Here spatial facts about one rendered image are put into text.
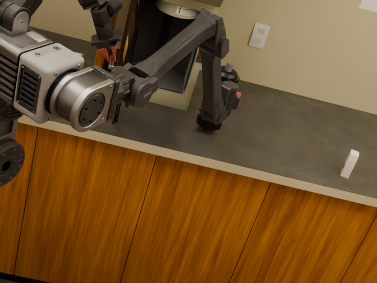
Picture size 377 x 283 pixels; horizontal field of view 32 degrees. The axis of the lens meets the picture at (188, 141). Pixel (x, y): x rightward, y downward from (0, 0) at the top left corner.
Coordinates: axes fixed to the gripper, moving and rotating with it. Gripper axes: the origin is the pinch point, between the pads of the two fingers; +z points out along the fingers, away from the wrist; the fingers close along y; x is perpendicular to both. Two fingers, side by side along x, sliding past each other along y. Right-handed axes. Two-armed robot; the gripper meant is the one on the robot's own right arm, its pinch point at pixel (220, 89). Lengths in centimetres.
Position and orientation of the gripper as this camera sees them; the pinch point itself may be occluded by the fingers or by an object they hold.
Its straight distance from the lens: 254.9
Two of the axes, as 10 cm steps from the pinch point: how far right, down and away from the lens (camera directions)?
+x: -3.0, 8.4, 4.5
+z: 0.1, -4.7, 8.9
